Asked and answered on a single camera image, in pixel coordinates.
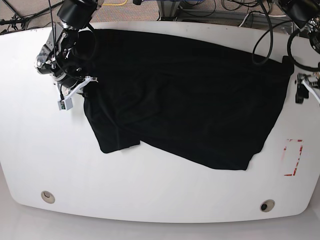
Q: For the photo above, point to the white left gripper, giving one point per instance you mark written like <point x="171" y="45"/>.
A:
<point x="307" y="84"/>

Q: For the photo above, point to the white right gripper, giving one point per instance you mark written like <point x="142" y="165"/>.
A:
<point x="76" y="88"/>

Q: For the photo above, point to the black T-shirt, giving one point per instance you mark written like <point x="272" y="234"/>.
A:
<point x="197" y="100"/>

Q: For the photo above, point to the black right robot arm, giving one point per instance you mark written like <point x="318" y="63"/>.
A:
<point x="53" y="59"/>

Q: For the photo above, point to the red tape rectangle marking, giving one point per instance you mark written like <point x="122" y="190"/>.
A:
<point x="292" y="152"/>

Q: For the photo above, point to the right table grommet hole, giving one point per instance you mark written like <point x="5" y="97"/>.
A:
<point x="267" y="205"/>

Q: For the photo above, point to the table grommet hole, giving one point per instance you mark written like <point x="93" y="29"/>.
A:
<point x="267" y="205"/>
<point x="48" y="197"/>

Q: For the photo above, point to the left table grommet hole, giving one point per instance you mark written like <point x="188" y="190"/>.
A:
<point x="48" y="197"/>

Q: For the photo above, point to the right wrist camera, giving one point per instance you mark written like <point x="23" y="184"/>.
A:
<point x="65" y="104"/>

